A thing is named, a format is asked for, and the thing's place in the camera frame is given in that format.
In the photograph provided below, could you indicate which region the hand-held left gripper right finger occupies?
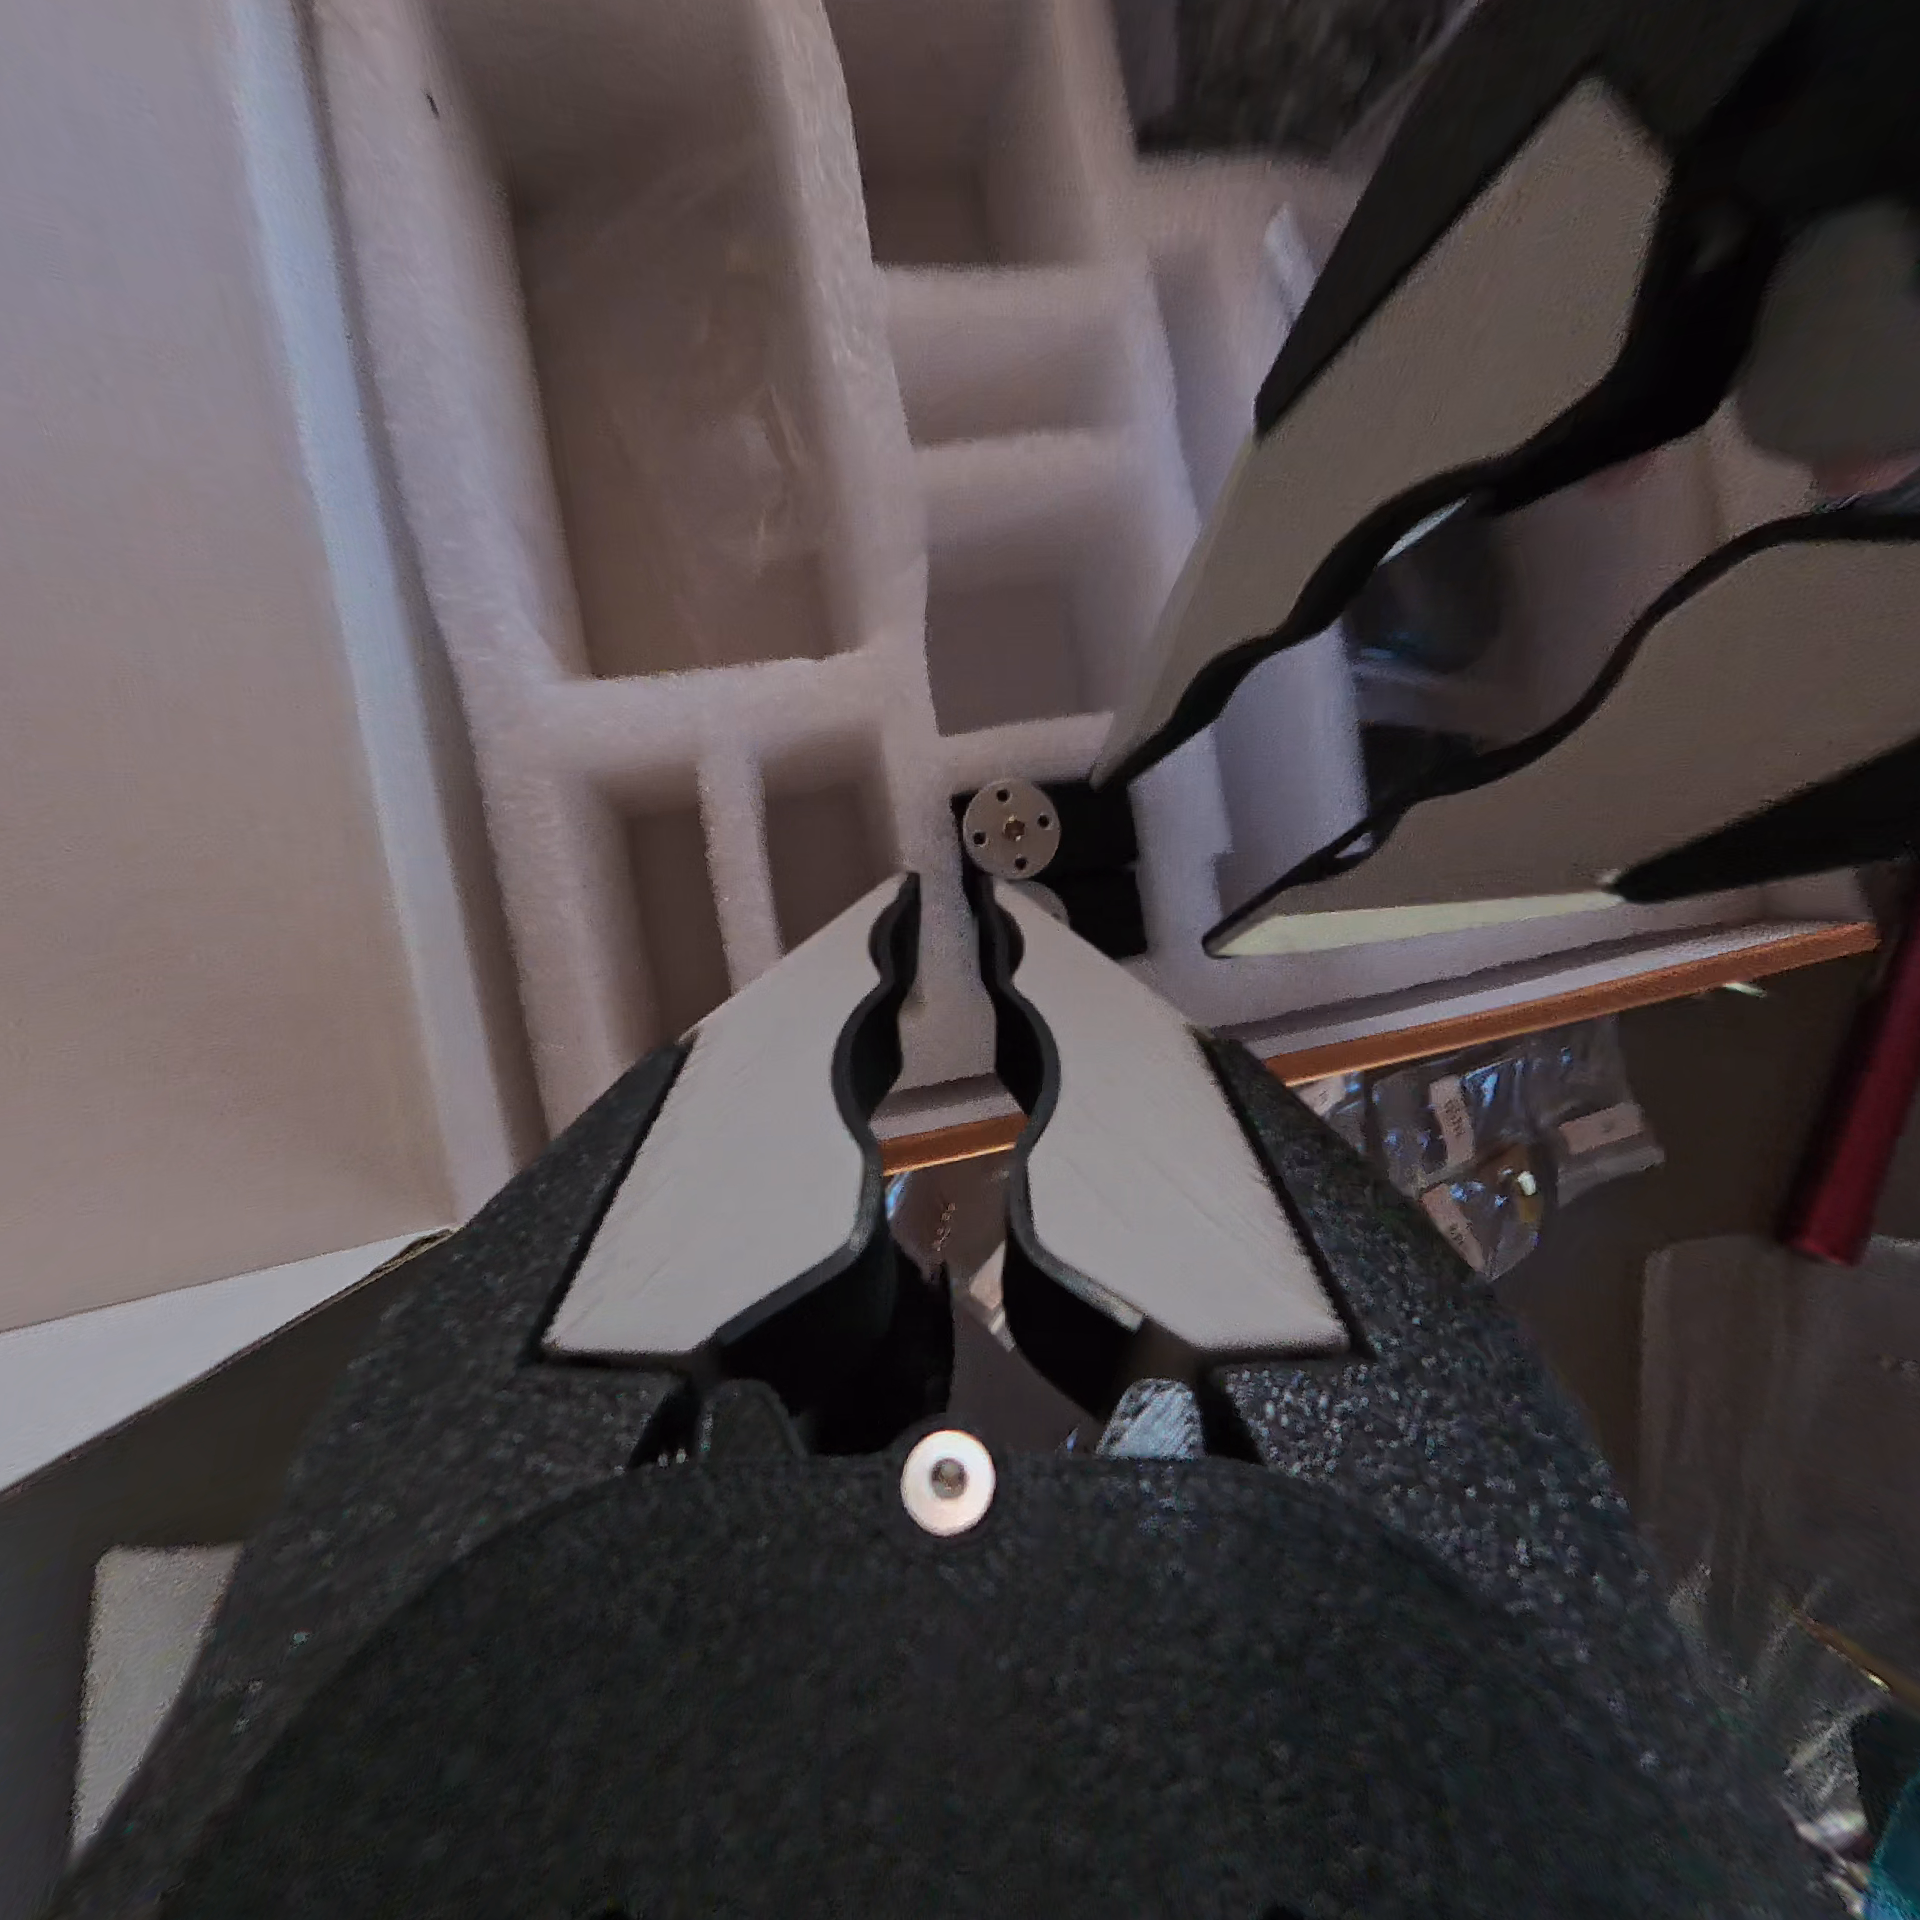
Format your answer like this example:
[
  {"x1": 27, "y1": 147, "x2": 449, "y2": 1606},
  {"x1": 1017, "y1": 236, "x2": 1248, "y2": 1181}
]
[{"x1": 971, "y1": 876, "x2": 1352, "y2": 1363}]

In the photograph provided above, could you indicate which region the bubble wrap pouch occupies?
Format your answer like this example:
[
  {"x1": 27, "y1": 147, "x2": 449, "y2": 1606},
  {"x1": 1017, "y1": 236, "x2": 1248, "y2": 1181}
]
[{"x1": 1124, "y1": 0, "x2": 1443, "y2": 158}]

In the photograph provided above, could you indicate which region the white foam insert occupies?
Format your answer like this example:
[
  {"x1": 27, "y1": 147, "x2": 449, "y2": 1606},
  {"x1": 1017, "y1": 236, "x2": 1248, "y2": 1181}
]
[{"x1": 306, "y1": 0, "x2": 1862, "y2": 1142}]

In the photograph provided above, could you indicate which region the spread of hardware bags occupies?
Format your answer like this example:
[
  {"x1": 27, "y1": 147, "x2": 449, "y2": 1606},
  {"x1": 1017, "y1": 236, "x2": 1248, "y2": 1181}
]
[{"x1": 1305, "y1": 1028, "x2": 1671, "y2": 1276}]

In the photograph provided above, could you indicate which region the orange and white cardboard box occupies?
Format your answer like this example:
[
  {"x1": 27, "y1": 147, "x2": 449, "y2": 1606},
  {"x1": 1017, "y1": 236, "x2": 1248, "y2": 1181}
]
[{"x1": 0, "y1": 0, "x2": 1882, "y2": 1503}]

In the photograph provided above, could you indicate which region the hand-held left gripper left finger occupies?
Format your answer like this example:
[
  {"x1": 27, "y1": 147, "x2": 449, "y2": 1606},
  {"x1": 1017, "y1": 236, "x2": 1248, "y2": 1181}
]
[{"x1": 543, "y1": 872, "x2": 924, "y2": 1367}]

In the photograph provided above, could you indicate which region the grey desk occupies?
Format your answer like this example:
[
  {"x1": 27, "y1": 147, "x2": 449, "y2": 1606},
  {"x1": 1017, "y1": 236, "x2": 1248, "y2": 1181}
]
[{"x1": 0, "y1": 929, "x2": 1920, "y2": 1920}]

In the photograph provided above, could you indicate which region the red pen screwdriver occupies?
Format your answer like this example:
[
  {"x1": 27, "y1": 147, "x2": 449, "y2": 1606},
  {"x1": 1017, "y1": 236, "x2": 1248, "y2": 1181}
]
[{"x1": 1779, "y1": 899, "x2": 1920, "y2": 1263}]

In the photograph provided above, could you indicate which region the large clear plastic bag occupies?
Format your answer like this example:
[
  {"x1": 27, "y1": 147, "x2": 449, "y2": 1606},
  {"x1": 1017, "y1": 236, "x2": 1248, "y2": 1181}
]
[{"x1": 1633, "y1": 1239, "x2": 1920, "y2": 1920}]

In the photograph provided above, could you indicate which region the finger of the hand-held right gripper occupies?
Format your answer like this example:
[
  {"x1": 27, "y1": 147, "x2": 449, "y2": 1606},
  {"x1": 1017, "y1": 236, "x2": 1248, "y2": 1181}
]
[
  {"x1": 1088, "y1": 76, "x2": 1749, "y2": 785},
  {"x1": 1204, "y1": 509, "x2": 1920, "y2": 959}
]

